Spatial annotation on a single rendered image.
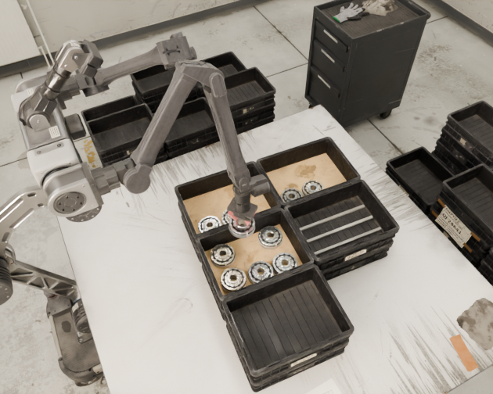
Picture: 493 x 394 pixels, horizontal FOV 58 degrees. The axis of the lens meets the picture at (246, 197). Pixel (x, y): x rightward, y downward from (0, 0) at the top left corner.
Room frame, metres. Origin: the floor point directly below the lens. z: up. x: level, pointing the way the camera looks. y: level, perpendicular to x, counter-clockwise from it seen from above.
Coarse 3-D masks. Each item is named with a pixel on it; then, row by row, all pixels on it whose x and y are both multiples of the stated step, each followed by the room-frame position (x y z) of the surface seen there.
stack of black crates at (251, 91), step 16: (224, 80) 2.51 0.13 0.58; (240, 80) 2.56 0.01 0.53; (256, 80) 2.60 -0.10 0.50; (240, 96) 2.44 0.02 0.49; (256, 96) 2.30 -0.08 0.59; (272, 96) 2.36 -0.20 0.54; (240, 112) 2.26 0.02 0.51; (256, 112) 2.29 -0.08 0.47; (272, 112) 2.36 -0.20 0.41; (240, 128) 2.24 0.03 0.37
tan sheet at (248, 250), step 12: (240, 240) 1.05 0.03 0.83; (252, 240) 1.05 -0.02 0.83; (288, 240) 1.05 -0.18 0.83; (240, 252) 0.99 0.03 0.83; (252, 252) 0.99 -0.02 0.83; (264, 252) 0.99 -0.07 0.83; (276, 252) 0.99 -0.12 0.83; (288, 252) 0.99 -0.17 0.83; (240, 264) 0.93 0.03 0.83; (300, 264) 0.92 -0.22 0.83; (216, 276) 0.88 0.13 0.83
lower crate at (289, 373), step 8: (232, 336) 0.63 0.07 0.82; (328, 352) 0.56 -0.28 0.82; (336, 352) 0.59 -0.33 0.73; (240, 360) 0.57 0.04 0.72; (312, 360) 0.54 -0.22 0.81; (320, 360) 0.57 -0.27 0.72; (296, 368) 0.51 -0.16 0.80; (304, 368) 0.53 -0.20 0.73; (248, 376) 0.49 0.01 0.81; (280, 376) 0.50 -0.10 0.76; (288, 376) 0.51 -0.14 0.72; (256, 384) 0.46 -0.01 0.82; (264, 384) 0.47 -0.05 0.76; (272, 384) 0.48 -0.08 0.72
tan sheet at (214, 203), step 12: (216, 192) 1.32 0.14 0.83; (228, 192) 1.32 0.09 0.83; (192, 204) 1.26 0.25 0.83; (204, 204) 1.26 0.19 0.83; (216, 204) 1.25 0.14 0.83; (228, 204) 1.25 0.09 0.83; (264, 204) 1.25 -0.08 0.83; (192, 216) 1.19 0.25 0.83; (204, 216) 1.19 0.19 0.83; (216, 216) 1.19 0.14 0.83
